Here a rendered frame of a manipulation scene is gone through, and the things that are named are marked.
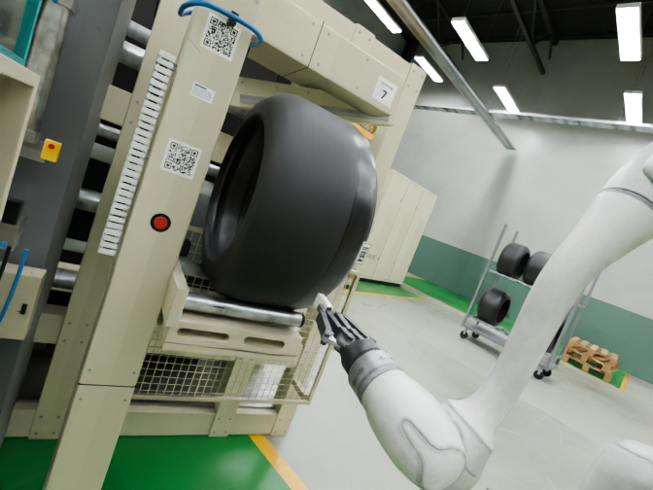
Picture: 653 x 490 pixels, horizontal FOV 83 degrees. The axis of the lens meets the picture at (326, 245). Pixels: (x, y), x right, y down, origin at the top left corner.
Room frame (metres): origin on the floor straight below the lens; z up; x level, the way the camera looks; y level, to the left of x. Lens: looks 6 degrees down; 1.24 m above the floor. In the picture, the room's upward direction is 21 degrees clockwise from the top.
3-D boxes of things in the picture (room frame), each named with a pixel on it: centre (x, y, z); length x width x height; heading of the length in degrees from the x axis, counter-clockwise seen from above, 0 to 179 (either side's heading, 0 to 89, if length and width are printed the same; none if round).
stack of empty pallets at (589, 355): (7.46, -5.88, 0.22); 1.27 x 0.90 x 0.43; 138
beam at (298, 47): (1.39, 0.26, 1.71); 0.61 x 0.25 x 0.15; 121
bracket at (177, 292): (0.98, 0.37, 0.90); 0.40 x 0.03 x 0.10; 31
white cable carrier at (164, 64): (0.86, 0.48, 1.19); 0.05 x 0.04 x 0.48; 31
